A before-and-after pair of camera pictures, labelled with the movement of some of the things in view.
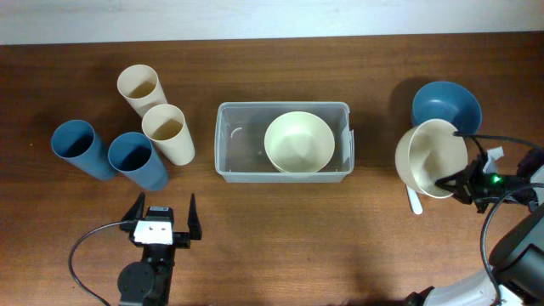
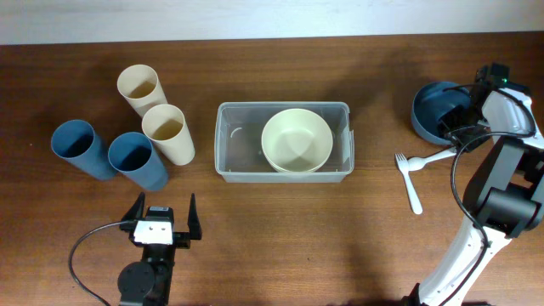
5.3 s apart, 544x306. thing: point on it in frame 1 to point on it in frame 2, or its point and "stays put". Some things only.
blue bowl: [450, 101] stays put
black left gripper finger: [137, 211] stays put
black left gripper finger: [194, 220] stays put
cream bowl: [299, 142] stays put
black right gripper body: [485, 187] to [461, 122]
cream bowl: [427, 151] to [297, 139]
